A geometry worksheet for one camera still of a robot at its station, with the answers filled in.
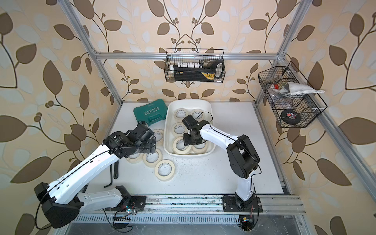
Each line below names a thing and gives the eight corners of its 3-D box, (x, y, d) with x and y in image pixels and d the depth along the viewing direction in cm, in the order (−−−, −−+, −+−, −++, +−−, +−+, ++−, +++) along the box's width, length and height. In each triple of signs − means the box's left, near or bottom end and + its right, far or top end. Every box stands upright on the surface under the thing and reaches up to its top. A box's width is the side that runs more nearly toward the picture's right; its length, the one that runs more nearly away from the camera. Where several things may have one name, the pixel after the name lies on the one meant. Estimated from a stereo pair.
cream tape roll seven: (154, 180, 84) (153, 179, 81) (157, 161, 91) (156, 159, 88) (174, 180, 84) (173, 179, 81) (175, 161, 91) (175, 159, 88)
